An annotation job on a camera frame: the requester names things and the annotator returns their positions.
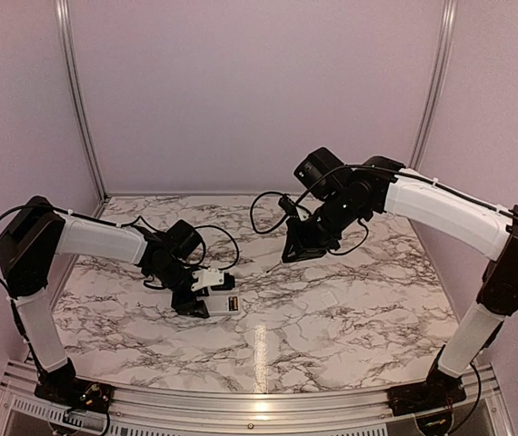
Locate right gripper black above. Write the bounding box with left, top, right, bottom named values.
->
left=283, top=188, right=367, bottom=262

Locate white remote control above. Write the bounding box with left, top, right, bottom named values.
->
left=200, top=295, right=240, bottom=316

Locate white battery cover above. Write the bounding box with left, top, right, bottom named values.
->
left=320, top=292, right=337, bottom=307

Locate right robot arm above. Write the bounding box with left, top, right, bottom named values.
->
left=279, top=147, right=518, bottom=407

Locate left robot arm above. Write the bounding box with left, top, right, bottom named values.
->
left=0, top=195, right=210, bottom=404

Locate battery in remote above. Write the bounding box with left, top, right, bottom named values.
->
left=227, top=296, right=239, bottom=312

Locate right camera cable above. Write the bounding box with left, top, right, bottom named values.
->
left=249, top=163, right=396, bottom=235

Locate camera cable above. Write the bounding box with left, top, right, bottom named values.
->
left=185, top=224, right=242, bottom=273
left=249, top=163, right=396, bottom=235

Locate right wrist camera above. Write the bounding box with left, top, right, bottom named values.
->
left=278, top=194, right=312, bottom=222

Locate left camera cable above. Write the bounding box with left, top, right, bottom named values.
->
left=185, top=224, right=242, bottom=273

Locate front aluminium rail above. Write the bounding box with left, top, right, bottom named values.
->
left=0, top=362, right=514, bottom=435

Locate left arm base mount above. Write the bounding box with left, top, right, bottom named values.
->
left=35, top=377, right=114, bottom=413

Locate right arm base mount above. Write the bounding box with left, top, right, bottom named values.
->
left=387, top=379, right=467, bottom=416

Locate right aluminium frame post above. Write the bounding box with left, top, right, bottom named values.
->
left=409, top=0, right=458, bottom=170

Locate aluminium frame post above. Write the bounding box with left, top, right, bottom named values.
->
left=55, top=0, right=108, bottom=203
left=409, top=0, right=458, bottom=170

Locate left aluminium frame post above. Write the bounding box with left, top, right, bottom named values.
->
left=55, top=0, right=108, bottom=203

